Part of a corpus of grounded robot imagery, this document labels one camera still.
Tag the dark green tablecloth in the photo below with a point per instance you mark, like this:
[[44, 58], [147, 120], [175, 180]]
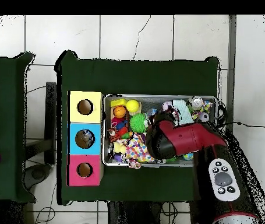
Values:
[[146, 77], [6, 93]]

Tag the globe print ball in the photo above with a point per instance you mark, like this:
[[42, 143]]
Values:
[[188, 156]]

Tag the mint green cloth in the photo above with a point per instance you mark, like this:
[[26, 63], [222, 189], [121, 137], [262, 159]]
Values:
[[183, 112]]

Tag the wooden box with three holes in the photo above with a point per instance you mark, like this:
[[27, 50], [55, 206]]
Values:
[[95, 116]]

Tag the colourful polka dot cloth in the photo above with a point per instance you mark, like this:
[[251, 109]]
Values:
[[135, 149]]

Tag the large green spiky ball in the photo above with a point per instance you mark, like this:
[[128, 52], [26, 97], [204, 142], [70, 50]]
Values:
[[138, 122]]

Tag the orange basketball toy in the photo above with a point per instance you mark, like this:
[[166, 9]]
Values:
[[119, 111]]

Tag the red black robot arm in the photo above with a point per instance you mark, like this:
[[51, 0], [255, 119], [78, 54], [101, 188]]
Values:
[[188, 137]]

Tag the silver mesh bin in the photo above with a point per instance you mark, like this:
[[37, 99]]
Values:
[[123, 163]]

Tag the crushed clear plastic bottle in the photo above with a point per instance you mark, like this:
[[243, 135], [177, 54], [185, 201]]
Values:
[[89, 136]]

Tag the crushed silver can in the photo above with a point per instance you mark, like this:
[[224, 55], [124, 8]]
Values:
[[196, 102]]

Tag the clear bottle with blue label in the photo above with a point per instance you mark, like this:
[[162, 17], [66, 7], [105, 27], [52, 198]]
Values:
[[152, 112]]

